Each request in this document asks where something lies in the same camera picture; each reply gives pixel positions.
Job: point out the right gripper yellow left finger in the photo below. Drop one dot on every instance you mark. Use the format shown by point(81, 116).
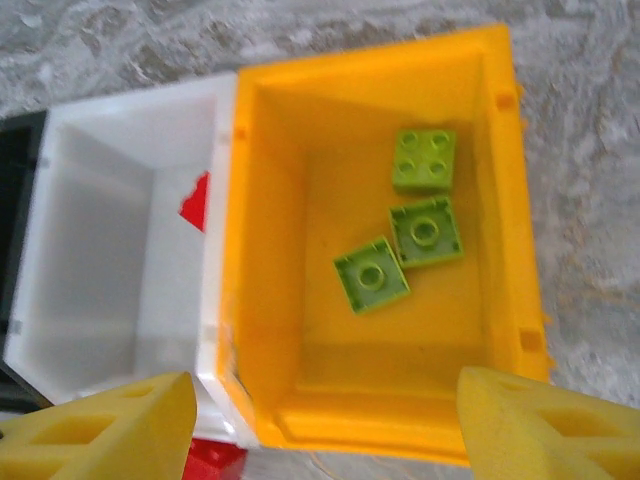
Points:
point(125, 430)

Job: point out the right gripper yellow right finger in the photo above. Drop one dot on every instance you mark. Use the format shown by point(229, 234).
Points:
point(505, 435)

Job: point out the green square lego brick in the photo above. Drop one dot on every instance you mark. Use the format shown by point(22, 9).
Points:
point(425, 160)
point(425, 232)
point(370, 275)

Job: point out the red lego brick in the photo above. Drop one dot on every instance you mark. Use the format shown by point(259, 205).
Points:
point(197, 205)
point(212, 460)

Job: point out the white plastic bin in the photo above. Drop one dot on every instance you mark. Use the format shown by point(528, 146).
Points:
point(100, 225)

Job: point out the black plastic bin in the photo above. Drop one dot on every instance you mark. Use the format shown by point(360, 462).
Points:
point(15, 200)

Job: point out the yellow plastic bin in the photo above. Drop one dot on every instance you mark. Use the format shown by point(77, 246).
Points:
point(280, 200)

